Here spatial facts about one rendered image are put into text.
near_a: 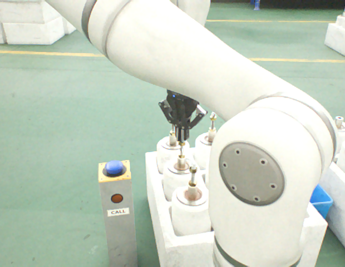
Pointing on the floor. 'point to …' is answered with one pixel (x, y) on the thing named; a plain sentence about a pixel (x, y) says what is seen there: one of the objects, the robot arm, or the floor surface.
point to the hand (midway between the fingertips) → (182, 133)
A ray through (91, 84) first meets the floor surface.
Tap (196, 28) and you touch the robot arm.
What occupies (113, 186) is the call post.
